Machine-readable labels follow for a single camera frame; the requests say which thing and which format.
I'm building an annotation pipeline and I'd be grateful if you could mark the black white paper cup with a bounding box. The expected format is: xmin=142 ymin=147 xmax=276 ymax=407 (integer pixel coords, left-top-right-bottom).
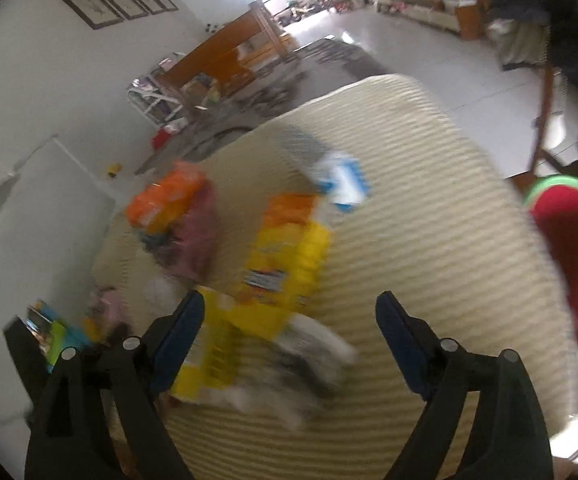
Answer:
xmin=225 ymin=313 xmax=357 ymax=431

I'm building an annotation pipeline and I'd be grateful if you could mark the white desk lamp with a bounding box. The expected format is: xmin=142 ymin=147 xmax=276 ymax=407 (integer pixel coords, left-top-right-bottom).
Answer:
xmin=0 ymin=134 xmax=118 ymax=233

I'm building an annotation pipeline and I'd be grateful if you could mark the patterned glass dining table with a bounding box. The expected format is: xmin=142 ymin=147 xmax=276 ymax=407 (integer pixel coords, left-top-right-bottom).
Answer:
xmin=135 ymin=36 xmax=390 ymax=176

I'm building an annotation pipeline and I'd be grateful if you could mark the blue white milk carton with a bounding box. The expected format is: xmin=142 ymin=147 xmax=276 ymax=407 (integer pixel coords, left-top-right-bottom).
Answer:
xmin=279 ymin=127 xmax=372 ymax=214

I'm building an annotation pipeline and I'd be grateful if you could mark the orange snack bag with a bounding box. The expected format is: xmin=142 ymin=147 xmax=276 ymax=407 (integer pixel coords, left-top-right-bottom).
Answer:
xmin=124 ymin=162 xmax=208 ymax=235

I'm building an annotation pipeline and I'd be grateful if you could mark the dark wooden chair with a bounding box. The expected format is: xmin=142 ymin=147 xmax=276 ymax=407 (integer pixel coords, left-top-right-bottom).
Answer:
xmin=510 ymin=40 xmax=578 ymax=193

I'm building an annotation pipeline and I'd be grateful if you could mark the pink snack bag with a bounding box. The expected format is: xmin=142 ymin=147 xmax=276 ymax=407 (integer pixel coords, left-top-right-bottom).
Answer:
xmin=139 ymin=182 xmax=219 ymax=282

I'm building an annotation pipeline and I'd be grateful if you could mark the pink white drink pouch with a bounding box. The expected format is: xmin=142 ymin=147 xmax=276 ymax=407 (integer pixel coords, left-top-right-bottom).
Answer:
xmin=83 ymin=287 xmax=129 ymax=342

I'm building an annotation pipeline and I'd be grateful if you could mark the wooden bench chair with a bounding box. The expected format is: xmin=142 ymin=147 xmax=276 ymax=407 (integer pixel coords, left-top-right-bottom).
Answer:
xmin=157 ymin=2 xmax=298 ymax=108

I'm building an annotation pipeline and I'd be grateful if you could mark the wooden tv cabinet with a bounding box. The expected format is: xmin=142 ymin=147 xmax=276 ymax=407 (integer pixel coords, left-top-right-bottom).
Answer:
xmin=373 ymin=0 xmax=484 ymax=41

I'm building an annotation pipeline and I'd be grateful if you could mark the yellow iced tea carton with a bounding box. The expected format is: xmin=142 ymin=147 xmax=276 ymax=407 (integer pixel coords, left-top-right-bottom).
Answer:
xmin=236 ymin=193 xmax=332 ymax=313

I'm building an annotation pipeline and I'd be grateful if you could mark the blue box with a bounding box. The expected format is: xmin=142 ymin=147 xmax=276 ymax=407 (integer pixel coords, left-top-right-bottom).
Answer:
xmin=24 ymin=300 xmax=91 ymax=372

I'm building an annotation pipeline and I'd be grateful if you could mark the checkered yellow table cloth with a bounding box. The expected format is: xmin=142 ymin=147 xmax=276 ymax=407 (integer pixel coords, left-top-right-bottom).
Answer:
xmin=90 ymin=72 xmax=578 ymax=480

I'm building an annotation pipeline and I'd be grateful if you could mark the white book rack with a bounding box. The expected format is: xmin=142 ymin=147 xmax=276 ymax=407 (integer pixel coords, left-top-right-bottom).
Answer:
xmin=125 ymin=76 xmax=183 ymax=128

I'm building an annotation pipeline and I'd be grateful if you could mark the yellow torn wrapper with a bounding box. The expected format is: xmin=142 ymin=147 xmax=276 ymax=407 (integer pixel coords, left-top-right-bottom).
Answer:
xmin=169 ymin=286 xmax=293 ymax=404

